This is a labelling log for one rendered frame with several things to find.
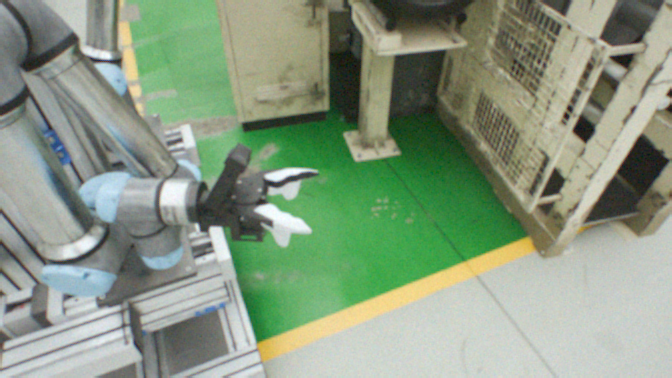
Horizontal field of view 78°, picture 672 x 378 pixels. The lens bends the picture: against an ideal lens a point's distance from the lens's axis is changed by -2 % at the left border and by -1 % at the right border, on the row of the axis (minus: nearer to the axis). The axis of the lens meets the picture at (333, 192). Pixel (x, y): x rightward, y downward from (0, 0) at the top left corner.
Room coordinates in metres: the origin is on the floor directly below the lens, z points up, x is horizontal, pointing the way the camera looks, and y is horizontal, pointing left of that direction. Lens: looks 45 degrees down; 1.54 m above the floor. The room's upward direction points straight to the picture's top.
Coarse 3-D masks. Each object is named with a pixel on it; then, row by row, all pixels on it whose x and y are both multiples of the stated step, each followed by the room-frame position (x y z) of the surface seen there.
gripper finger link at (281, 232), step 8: (256, 208) 0.43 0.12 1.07; (264, 208) 0.43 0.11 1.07; (272, 208) 0.43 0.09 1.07; (272, 216) 0.41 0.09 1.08; (280, 216) 0.41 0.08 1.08; (288, 216) 0.41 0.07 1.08; (264, 224) 0.42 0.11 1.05; (280, 224) 0.40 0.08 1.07; (288, 224) 0.40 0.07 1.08; (296, 224) 0.40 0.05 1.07; (304, 224) 0.40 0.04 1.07; (272, 232) 0.41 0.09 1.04; (280, 232) 0.40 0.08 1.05; (288, 232) 0.40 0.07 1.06; (296, 232) 0.39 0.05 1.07; (304, 232) 0.39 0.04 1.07; (280, 240) 0.40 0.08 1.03; (288, 240) 0.40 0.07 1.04
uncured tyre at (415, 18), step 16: (384, 0) 1.45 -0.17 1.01; (400, 0) 1.46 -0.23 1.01; (416, 0) 1.49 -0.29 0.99; (432, 0) 1.69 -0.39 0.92; (448, 0) 1.50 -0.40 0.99; (464, 0) 1.52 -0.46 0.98; (400, 16) 1.49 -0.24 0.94; (416, 16) 1.48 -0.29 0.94; (432, 16) 1.49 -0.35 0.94; (448, 16) 1.54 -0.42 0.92
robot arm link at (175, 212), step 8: (168, 184) 0.48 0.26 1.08; (176, 184) 0.48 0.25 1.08; (184, 184) 0.48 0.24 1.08; (168, 192) 0.46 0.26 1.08; (176, 192) 0.46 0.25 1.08; (184, 192) 0.46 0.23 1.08; (160, 200) 0.45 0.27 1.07; (168, 200) 0.45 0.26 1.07; (176, 200) 0.45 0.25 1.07; (184, 200) 0.45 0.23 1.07; (168, 208) 0.44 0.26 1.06; (176, 208) 0.44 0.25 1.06; (184, 208) 0.44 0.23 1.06; (168, 216) 0.43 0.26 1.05; (176, 216) 0.44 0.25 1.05; (184, 216) 0.44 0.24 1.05; (176, 224) 0.44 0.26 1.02; (184, 224) 0.44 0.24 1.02
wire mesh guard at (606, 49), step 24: (504, 0) 1.65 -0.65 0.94; (528, 0) 1.50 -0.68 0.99; (480, 24) 1.76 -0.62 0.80; (528, 48) 1.44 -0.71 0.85; (576, 48) 1.23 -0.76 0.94; (600, 48) 1.14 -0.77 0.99; (456, 72) 1.86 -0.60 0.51; (600, 72) 1.12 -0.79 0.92; (528, 96) 1.36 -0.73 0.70; (456, 120) 1.75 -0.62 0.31; (480, 120) 1.58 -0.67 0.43; (552, 120) 1.20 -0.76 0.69; (576, 120) 1.12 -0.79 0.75; (480, 144) 1.54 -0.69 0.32; (552, 168) 1.12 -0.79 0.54
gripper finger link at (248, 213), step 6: (252, 204) 0.44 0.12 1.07; (240, 210) 0.43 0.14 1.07; (246, 210) 0.43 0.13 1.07; (252, 210) 0.43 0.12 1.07; (246, 216) 0.42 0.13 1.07; (252, 216) 0.41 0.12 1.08; (258, 216) 0.41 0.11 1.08; (264, 216) 0.41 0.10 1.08; (252, 222) 0.41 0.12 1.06; (258, 222) 0.41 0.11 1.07; (264, 222) 0.41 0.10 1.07; (270, 222) 0.40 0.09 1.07
